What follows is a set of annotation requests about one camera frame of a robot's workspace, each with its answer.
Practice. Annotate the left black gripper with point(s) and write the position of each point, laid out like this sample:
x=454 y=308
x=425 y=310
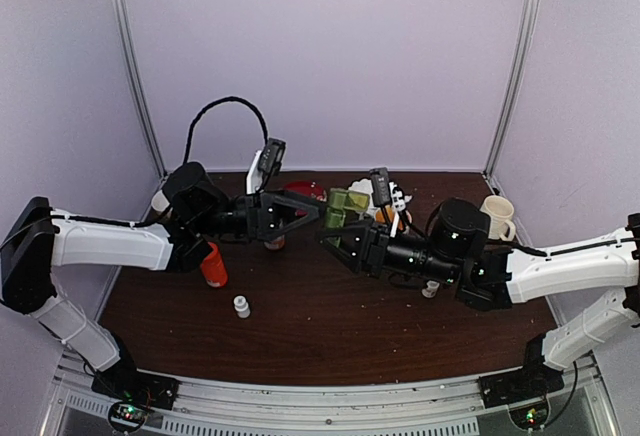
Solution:
x=262 y=222

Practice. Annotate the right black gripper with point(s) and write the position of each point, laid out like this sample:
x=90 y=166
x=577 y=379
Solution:
x=370 y=248

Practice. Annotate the green pill organizer box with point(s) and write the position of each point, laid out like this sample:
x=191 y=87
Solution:
x=344 y=205

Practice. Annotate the white labelled pill bottle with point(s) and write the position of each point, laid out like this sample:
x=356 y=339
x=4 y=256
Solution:
x=430 y=289

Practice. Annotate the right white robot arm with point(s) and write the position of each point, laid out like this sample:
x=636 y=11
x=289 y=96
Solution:
x=457 y=251

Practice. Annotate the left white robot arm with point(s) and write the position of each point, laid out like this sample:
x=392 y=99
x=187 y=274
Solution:
x=43 y=238

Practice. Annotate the red floral plate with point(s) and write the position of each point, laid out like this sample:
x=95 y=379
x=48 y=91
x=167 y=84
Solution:
x=310 y=189

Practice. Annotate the patterned mug orange inside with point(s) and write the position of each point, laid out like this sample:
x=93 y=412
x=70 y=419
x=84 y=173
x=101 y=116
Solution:
x=388 y=215

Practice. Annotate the grey-capped orange label bottle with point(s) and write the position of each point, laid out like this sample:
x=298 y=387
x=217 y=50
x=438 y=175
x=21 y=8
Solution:
x=276 y=244

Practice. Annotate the white scalloped bowl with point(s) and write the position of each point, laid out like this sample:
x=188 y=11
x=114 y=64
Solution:
x=363 y=185

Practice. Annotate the orange pill bottle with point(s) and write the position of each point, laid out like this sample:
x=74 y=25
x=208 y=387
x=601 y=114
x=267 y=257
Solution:
x=213 y=268

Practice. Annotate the small white bottle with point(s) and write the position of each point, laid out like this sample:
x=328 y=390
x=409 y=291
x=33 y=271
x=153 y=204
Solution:
x=241 y=307

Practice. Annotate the small white bowl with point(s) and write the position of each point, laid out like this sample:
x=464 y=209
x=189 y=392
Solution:
x=161 y=205

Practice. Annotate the cream ribbed mug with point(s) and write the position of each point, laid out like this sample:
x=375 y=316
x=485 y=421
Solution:
x=501 y=213

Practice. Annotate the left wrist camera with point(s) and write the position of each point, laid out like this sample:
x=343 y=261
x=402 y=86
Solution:
x=266 y=163

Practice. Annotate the front aluminium rail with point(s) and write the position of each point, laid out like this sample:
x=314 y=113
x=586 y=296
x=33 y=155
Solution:
x=452 y=406

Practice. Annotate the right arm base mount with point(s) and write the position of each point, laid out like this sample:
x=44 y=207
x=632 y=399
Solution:
x=519 y=385

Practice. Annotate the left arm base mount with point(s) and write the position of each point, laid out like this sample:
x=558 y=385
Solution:
x=143 y=389

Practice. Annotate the left aluminium frame post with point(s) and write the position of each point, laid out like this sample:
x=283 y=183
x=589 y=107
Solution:
x=135 y=83

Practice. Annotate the aluminium frame post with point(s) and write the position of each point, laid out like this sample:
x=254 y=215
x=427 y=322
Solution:
x=528 y=20
x=135 y=83

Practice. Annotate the right aluminium frame post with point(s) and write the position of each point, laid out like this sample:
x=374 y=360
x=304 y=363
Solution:
x=528 y=20

